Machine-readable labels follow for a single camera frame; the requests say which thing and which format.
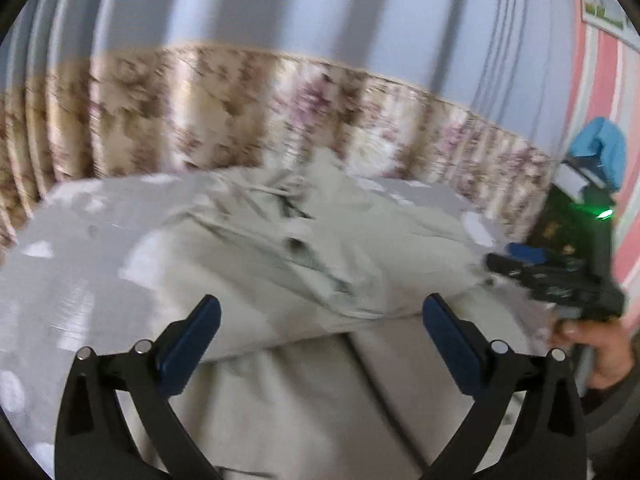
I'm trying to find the grey printed bed sheet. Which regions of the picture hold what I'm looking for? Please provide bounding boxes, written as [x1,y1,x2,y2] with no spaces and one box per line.
[0,172,556,480]

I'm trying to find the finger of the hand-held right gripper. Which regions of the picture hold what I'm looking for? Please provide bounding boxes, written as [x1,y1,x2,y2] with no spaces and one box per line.
[485,253,551,292]
[506,241,550,266]

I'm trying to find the beige garment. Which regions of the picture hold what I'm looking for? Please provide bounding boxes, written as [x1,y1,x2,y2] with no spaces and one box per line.
[120,151,553,480]

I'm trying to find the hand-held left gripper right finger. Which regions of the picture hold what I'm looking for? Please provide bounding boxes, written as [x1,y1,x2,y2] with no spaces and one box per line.
[421,293,587,480]

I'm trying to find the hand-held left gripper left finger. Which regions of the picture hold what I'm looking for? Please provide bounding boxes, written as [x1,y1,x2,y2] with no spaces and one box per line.
[54,294,223,480]

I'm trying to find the floral curtain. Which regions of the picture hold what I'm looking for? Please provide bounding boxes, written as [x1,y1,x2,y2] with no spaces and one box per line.
[0,42,566,261]

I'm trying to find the person's right forearm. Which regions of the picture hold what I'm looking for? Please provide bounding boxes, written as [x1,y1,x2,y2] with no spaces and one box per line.
[580,375,640,466]

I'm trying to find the person's right hand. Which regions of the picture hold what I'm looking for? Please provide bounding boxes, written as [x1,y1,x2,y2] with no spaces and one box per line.
[549,317,638,391]

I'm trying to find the wall poster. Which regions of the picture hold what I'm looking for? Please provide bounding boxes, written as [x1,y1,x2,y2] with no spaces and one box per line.
[580,0,640,38]

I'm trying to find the light blue curtain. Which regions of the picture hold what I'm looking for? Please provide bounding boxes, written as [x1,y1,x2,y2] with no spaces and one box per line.
[0,0,583,156]

